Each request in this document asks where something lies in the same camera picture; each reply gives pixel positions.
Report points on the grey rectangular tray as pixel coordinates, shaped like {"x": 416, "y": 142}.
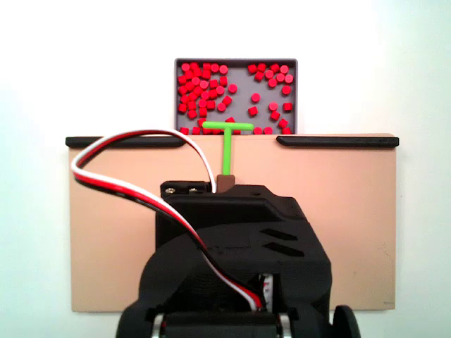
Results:
{"x": 243, "y": 95}

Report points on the beige flat board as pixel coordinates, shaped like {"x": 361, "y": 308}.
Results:
{"x": 345, "y": 218}

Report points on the black guide rail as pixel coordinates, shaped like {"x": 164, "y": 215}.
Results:
{"x": 338, "y": 141}
{"x": 141, "y": 142}

